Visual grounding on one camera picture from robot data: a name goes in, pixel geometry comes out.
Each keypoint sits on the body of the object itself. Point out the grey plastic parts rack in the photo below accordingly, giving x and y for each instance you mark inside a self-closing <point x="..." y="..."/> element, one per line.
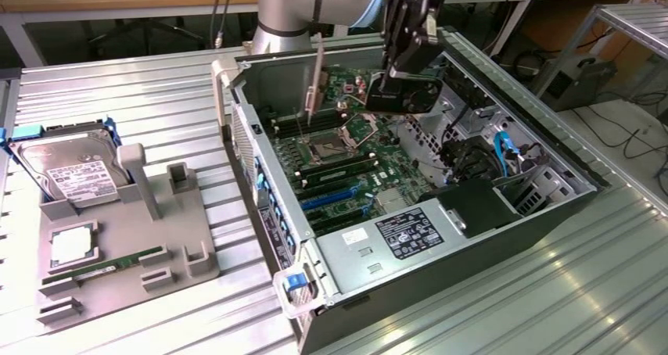
<point x="120" y="253"/>

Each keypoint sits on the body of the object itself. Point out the metal slat side table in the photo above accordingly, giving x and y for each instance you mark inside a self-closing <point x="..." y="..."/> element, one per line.
<point x="635" y="22"/>

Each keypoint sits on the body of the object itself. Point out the grey power supply unit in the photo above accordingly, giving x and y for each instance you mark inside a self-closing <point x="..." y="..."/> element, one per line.
<point x="354" y="261"/>

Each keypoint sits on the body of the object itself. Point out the thin metal locking lever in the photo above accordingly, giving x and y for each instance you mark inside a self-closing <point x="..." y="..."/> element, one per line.
<point x="299" y="124"/>

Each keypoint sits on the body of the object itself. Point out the blue plastic disk carrier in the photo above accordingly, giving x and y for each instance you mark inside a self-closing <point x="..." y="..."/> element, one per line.
<point x="24" y="135"/>

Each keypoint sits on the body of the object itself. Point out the black expansion slot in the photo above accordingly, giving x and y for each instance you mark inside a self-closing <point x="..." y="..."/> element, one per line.
<point x="336" y="215"/>
<point x="342" y="224"/>

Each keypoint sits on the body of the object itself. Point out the grey metal disk bay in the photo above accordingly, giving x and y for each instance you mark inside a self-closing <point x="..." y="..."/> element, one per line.
<point x="427" y="136"/>

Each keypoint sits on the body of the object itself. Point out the black RAM slot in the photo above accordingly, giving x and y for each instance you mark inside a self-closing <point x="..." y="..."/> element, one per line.
<point x="334" y="163"/>
<point x="291" y="132"/>
<point x="287" y="122"/>

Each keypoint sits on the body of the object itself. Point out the open black PC case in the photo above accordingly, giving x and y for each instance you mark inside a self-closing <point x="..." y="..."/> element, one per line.
<point x="416" y="292"/>

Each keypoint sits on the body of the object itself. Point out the green motherboard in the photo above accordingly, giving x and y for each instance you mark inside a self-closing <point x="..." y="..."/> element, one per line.
<point x="388" y="163"/>

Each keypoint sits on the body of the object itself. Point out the blue case latch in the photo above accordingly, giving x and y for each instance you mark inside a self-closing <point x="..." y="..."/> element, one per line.
<point x="291" y="282"/>

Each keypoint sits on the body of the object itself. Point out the silver hard disk drive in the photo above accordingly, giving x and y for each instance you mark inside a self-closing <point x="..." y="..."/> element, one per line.
<point x="72" y="175"/>

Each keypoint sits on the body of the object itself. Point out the silver chipset heatsink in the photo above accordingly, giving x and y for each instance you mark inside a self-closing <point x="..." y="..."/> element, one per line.
<point x="395" y="201"/>

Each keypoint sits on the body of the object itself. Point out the silver CPU chip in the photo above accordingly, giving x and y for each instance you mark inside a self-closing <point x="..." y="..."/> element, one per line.
<point x="72" y="249"/>

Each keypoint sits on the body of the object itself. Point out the blue expansion slot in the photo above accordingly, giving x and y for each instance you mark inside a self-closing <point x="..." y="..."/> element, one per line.
<point x="327" y="199"/>

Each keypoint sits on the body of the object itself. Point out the loose green RAM stick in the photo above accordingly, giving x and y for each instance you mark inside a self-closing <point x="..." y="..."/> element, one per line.
<point x="104" y="268"/>

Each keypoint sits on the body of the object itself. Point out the installed green RAM stick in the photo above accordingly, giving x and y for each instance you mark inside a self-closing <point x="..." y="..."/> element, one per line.
<point x="339" y="174"/>

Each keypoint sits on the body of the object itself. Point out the black computer box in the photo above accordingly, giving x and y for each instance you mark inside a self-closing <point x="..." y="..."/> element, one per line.
<point x="578" y="81"/>

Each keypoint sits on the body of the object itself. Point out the CPU socket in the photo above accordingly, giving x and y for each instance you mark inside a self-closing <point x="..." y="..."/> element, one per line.
<point x="328" y="148"/>

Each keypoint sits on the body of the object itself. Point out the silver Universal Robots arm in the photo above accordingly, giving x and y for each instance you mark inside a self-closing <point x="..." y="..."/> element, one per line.
<point x="281" y="11"/>

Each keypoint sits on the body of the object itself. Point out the graphics card with metal bracket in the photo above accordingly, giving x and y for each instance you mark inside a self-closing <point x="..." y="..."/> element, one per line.
<point x="386" y="97"/>

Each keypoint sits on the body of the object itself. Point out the metal socket cover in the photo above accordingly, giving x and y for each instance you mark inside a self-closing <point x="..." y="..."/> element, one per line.
<point x="359" y="130"/>

